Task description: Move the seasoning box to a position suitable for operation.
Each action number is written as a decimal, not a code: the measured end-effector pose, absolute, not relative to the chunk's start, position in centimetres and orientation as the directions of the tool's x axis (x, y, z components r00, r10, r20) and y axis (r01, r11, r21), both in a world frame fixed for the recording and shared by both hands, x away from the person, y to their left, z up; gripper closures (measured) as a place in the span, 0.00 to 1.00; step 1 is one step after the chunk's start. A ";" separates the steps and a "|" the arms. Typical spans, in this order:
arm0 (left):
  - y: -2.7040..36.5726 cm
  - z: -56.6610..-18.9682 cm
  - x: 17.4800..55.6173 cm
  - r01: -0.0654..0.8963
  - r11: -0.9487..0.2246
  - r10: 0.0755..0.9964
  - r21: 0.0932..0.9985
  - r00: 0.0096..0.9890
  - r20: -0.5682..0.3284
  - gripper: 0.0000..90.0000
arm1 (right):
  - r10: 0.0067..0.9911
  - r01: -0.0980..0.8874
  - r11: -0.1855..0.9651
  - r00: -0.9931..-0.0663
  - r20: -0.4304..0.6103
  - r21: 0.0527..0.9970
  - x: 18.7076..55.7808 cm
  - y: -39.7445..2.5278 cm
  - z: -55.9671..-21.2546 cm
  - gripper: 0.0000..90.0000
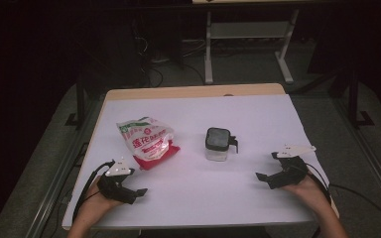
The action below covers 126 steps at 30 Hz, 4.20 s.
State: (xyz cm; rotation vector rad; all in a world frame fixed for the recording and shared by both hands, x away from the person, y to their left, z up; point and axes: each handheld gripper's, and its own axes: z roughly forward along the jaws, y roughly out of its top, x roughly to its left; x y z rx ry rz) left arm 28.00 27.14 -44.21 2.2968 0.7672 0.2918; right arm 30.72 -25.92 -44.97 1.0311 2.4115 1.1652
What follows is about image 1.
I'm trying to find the person's left hand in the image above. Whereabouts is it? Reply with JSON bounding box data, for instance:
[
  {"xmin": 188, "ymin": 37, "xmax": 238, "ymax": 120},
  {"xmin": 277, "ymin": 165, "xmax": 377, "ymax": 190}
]
[{"xmin": 79, "ymin": 178, "xmax": 125, "ymax": 222}]

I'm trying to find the white table sheet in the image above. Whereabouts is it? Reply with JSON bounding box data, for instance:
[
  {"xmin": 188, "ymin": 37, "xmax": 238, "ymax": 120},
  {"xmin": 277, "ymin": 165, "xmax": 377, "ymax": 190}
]
[{"xmin": 62, "ymin": 93, "xmax": 340, "ymax": 231}]

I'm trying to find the aluminium floor rail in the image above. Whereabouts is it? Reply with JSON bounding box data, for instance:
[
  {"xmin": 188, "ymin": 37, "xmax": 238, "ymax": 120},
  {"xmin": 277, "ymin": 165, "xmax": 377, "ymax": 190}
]
[
  {"xmin": 26, "ymin": 98, "xmax": 95, "ymax": 238},
  {"xmin": 335, "ymin": 95, "xmax": 381, "ymax": 216}
]

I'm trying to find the clear jar with black lid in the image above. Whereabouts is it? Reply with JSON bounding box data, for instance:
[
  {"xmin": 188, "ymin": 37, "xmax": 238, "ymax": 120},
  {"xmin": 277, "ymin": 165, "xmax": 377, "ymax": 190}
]
[{"xmin": 204, "ymin": 127, "xmax": 240, "ymax": 163}]

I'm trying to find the tangle of black floor cables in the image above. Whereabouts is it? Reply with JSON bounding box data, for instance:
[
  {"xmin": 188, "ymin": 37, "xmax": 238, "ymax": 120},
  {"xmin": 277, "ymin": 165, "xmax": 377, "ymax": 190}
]
[{"xmin": 130, "ymin": 18, "xmax": 206, "ymax": 87}]

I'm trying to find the white-legged desk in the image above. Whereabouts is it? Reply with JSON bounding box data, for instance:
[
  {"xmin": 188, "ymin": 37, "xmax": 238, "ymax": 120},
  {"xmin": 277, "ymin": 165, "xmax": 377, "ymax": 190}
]
[{"xmin": 191, "ymin": 0, "xmax": 331, "ymax": 85}]

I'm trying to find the black metal stand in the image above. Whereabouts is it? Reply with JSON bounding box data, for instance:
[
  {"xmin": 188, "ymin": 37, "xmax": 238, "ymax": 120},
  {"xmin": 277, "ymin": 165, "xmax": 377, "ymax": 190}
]
[
  {"xmin": 347, "ymin": 65, "xmax": 375, "ymax": 129},
  {"xmin": 64, "ymin": 80, "xmax": 87, "ymax": 129}
]

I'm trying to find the person's right hand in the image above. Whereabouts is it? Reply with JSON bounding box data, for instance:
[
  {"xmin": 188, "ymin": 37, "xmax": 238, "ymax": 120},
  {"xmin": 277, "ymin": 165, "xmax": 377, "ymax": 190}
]
[{"xmin": 281, "ymin": 172, "xmax": 332, "ymax": 216}]

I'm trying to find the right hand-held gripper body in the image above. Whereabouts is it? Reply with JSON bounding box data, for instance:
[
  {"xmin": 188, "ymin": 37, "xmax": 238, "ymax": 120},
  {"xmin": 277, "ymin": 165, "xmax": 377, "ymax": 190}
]
[{"xmin": 270, "ymin": 144, "xmax": 318, "ymax": 190}]

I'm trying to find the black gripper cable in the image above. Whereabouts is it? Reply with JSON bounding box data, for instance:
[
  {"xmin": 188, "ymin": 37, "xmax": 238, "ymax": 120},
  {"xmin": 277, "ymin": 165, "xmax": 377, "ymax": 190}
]
[
  {"xmin": 306, "ymin": 162, "xmax": 381, "ymax": 231},
  {"xmin": 72, "ymin": 159, "xmax": 117, "ymax": 223}
]

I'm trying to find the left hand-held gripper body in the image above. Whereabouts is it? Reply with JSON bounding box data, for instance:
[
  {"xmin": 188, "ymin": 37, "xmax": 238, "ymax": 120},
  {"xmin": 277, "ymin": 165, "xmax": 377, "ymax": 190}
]
[{"xmin": 96, "ymin": 158, "xmax": 138, "ymax": 205}]

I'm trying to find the red and white plastic bag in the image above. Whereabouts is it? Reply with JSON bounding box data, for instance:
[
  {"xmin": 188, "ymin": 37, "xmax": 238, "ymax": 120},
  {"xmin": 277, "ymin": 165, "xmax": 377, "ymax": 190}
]
[{"xmin": 116, "ymin": 116, "xmax": 182, "ymax": 172}]

